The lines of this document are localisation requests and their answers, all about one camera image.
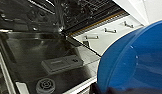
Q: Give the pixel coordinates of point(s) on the stainless steel dishwasher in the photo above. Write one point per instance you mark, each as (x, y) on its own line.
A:
(30, 50)

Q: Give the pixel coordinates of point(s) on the blue bowl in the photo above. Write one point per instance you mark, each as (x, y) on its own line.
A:
(137, 60)

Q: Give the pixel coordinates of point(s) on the white kitchen drawer unit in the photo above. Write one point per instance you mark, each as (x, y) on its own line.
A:
(107, 41)

